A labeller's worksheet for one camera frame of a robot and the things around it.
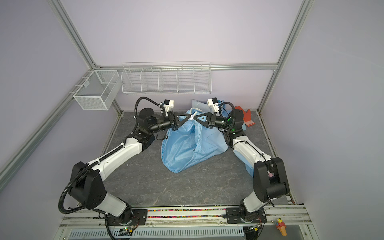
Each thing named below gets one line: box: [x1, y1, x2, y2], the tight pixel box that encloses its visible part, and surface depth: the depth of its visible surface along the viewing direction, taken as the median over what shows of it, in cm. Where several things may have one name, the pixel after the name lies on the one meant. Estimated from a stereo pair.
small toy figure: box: [275, 217, 288, 236], surface depth 71 cm
